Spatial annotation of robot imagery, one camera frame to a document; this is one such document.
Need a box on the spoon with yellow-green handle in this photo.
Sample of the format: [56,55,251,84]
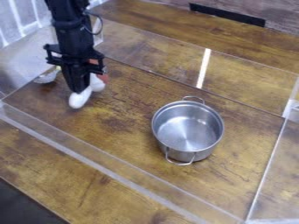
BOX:
[33,66,61,84]

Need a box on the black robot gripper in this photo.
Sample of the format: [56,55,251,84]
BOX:
[43,20,104,93]

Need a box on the silver steel pot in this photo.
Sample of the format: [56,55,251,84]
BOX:
[151,96,224,166]

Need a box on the clear acrylic barrier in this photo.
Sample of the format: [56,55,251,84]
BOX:
[0,22,299,224]

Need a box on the clear acrylic triangular bracket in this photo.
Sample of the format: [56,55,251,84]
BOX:
[92,18,103,46]

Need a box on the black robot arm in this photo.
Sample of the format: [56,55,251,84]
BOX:
[43,0,105,94]

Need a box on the black strip on table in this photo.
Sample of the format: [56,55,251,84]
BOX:
[190,3,267,27]

